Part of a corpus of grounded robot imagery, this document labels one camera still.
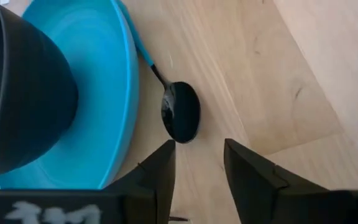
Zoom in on black spoon blue handle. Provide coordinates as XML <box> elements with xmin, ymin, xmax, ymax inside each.
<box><xmin>116</xmin><ymin>0</ymin><xmax>201</xmax><ymax>144</ymax></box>

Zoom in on blue round plate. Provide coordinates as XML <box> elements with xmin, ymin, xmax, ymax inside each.
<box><xmin>0</xmin><ymin>0</ymin><xmax>140</xmax><ymax>190</ymax></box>

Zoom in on black bowl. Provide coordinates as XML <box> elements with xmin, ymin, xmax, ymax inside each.
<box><xmin>0</xmin><ymin>1</ymin><xmax>80</xmax><ymax>177</ymax></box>

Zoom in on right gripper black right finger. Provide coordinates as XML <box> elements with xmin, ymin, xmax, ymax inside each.
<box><xmin>224</xmin><ymin>138</ymin><xmax>354</xmax><ymax>224</ymax></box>

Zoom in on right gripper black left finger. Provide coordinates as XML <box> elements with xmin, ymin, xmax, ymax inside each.
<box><xmin>104</xmin><ymin>139</ymin><xmax>177</xmax><ymax>224</ymax></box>

